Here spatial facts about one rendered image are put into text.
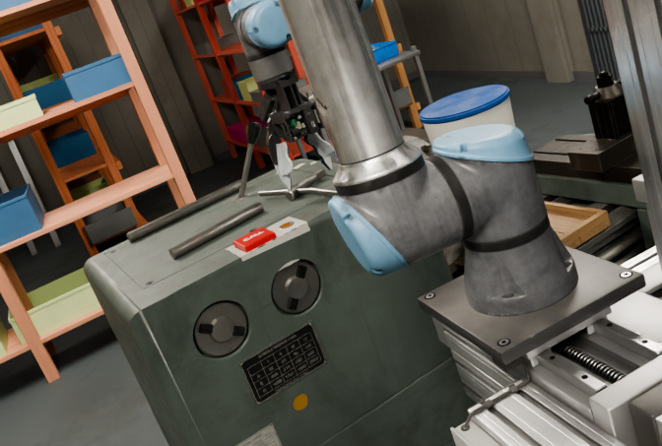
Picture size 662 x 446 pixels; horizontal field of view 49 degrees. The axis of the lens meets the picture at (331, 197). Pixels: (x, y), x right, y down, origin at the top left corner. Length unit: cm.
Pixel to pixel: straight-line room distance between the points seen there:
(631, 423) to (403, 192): 36
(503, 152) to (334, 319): 55
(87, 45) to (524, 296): 782
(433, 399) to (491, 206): 67
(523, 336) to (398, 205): 22
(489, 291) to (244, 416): 53
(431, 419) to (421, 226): 71
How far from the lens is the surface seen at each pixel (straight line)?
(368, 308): 135
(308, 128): 133
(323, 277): 129
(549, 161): 207
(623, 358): 96
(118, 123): 858
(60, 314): 459
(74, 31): 855
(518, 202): 92
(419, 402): 148
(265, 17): 119
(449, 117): 415
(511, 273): 95
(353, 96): 85
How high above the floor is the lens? 164
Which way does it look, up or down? 17 degrees down
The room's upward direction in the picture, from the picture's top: 20 degrees counter-clockwise
